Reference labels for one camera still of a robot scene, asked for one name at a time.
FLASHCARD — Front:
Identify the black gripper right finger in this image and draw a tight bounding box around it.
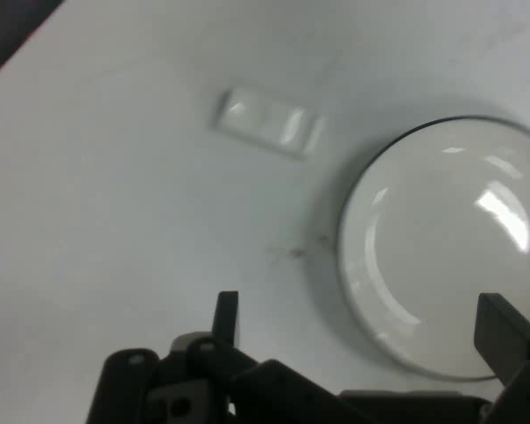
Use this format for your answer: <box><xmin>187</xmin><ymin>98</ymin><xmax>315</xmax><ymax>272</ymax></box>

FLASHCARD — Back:
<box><xmin>473</xmin><ymin>291</ymin><xmax>530</xmax><ymax>424</ymax></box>

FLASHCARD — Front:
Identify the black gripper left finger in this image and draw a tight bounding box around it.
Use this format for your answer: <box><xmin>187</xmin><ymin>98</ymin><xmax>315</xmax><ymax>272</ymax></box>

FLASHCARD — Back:
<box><xmin>87</xmin><ymin>290</ymin><xmax>364</xmax><ymax>424</ymax></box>

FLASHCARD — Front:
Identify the white bowl with black rim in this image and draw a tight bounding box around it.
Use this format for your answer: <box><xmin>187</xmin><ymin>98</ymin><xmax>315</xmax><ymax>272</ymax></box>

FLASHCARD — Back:
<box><xmin>335</xmin><ymin>115</ymin><xmax>530</xmax><ymax>383</ymax></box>

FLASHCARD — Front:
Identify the small white rectangular block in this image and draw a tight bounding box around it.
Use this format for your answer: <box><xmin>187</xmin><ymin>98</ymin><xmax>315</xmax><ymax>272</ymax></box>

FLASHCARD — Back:
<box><xmin>209</xmin><ymin>86</ymin><xmax>327</xmax><ymax>161</ymax></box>

